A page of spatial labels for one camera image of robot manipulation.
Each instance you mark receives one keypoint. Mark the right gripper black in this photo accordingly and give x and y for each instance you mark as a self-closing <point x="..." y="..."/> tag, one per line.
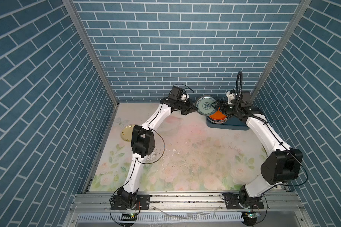
<point x="220" y="102"/>

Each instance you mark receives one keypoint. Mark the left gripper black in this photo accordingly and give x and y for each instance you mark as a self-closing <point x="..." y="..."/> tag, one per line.
<point x="188" y="108"/>

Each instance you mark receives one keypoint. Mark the orange plate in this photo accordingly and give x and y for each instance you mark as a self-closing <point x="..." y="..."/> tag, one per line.
<point x="218" y="116"/>

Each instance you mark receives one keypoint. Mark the teal patterned plate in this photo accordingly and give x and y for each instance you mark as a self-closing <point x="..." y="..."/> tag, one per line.
<point x="204" y="105"/>

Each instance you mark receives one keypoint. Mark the cream yellow plate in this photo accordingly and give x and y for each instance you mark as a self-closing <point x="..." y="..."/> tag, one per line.
<point x="126" y="133"/>

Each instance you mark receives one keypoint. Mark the black plate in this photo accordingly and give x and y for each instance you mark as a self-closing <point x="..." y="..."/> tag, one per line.
<point x="213" y="121"/>

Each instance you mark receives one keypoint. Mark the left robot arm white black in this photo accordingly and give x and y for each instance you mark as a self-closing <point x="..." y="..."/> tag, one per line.
<point x="143" y="143"/>

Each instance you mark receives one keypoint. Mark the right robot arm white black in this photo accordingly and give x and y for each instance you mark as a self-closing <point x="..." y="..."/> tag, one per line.
<point x="283" y="162"/>

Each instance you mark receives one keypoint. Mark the teal plastic bin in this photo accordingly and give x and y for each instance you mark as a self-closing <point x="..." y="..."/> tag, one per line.
<point x="233" y="123"/>

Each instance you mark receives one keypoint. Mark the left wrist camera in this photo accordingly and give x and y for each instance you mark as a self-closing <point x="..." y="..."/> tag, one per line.
<point x="178" y="92"/>

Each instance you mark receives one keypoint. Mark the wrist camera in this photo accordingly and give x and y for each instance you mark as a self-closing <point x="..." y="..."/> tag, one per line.
<point x="238" y="97"/>
<point x="178" y="92"/>

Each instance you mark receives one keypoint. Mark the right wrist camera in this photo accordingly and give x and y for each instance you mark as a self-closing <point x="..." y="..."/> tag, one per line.
<point x="238" y="97"/>

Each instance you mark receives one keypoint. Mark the right aluminium corner post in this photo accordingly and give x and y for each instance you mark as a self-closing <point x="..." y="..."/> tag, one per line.
<point x="299" y="12"/>

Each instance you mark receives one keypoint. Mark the aluminium corner post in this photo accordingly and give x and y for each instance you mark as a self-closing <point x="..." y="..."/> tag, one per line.
<point x="74" y="15"/>
<point x="299" y="12"/>

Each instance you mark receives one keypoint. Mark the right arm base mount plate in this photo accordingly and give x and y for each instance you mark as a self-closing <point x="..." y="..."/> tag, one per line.
<point x="236" y="201"/>

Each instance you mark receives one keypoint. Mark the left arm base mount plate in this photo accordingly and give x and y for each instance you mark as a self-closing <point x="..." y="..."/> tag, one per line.
<point x="140" y="202"/>

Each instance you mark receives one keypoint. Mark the aluminium front rail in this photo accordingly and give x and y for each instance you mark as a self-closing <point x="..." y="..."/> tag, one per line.
<point x="191" y="209"/>

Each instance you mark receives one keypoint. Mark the left aluminium corner post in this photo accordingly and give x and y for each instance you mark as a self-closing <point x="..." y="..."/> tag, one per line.
<point x="74" y="15"/>

